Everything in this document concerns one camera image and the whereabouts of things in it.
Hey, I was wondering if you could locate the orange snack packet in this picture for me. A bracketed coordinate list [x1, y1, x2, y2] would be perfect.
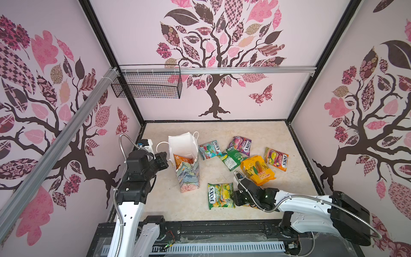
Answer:
[173, 154, 194, 170]

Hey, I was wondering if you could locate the yellow green Fox's candy bag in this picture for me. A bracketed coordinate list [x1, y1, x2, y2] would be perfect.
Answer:
[208, 183, 235, 209]

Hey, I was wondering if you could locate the floral white paper bag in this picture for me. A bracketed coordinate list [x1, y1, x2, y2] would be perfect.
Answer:
[156, 131, 200, 193]

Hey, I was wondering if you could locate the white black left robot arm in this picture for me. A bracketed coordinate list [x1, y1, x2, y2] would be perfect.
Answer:
[108, 149, 169, 257]

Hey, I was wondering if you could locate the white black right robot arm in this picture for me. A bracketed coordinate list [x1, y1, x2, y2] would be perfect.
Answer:
[233, 171, 382, 246]

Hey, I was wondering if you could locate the yellow snack bag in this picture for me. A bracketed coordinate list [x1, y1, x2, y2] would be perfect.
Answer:
[240, 155, 276, 186]

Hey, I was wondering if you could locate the orange Fox's candy bag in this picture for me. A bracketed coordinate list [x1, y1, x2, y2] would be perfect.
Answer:
[264, 147, 289, 171]

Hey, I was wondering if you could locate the purple Fox's candy bag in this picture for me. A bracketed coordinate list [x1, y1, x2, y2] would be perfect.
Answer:
[228, 136, 252, 156]

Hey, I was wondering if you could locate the teal Fox's candy bag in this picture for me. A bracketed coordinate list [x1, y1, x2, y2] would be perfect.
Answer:
[199, 140, 221, 160]

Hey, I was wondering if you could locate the green snack packet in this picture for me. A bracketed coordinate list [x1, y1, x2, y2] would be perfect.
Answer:
[219, 147, 248, 171]

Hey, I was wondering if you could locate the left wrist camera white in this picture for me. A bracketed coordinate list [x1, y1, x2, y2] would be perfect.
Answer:
[137, 139, 154, 156]

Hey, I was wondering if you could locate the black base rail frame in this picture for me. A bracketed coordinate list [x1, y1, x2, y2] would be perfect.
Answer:
[86, 218, 365, 257]

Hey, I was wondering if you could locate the black wire basket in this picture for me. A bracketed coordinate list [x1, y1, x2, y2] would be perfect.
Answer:
[111, 64, 183, 99]

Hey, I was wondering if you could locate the white slotted cable duct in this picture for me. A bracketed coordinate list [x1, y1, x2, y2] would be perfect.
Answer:
[102, 241, 286, 256]

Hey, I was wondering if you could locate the aluminium rail left wall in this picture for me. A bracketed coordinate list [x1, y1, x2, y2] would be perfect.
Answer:
[1, 67, 119, 240]

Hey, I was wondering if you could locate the aluminium rail wall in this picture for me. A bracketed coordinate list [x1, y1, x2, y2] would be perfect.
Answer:
[120, 65, 317, 75]
[1, 67, 119, 240]

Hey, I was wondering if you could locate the aluminium rail back wall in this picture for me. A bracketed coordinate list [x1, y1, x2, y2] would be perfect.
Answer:
[120, 65, 317, 75]

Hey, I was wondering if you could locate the right metal cable conduit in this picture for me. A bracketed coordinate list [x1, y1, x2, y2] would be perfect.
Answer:
[233, 170, 383, 257]

